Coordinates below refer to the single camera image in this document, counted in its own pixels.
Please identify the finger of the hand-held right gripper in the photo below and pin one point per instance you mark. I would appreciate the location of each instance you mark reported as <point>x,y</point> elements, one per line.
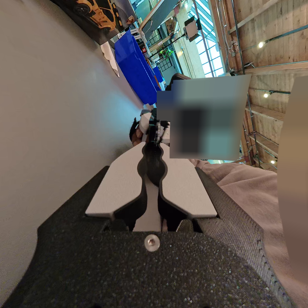
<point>166,138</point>
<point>145,122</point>

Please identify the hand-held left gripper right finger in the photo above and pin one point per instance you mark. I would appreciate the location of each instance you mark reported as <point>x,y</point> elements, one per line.
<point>187,187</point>

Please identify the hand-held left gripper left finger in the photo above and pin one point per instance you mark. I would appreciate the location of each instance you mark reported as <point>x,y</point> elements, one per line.
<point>120,182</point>

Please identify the black brick plate assembly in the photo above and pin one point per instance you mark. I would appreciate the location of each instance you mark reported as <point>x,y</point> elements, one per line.
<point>152,134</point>

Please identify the grey desk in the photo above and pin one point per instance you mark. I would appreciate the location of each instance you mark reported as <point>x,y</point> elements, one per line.
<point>48,120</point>

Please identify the person's right hand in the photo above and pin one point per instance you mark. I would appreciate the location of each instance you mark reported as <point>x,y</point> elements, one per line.
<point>137,136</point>

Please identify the person's left hand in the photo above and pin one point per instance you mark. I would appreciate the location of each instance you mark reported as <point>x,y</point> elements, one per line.
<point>164,225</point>

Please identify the blue plastic bin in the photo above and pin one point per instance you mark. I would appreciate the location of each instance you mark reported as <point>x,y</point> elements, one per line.
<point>158,74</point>
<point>134,67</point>

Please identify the green plant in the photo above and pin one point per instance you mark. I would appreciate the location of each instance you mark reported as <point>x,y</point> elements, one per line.
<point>166,51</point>

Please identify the studio light panel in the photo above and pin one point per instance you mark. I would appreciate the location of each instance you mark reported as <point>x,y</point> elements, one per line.
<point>192,28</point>

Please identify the grey slanted board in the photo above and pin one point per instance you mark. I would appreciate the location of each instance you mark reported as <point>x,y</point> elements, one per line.
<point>158,12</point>

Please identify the torn white paper bag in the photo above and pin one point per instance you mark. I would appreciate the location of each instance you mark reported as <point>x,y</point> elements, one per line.
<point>109,57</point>

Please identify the toy car box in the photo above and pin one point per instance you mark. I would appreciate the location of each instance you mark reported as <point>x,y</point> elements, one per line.
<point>96,14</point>

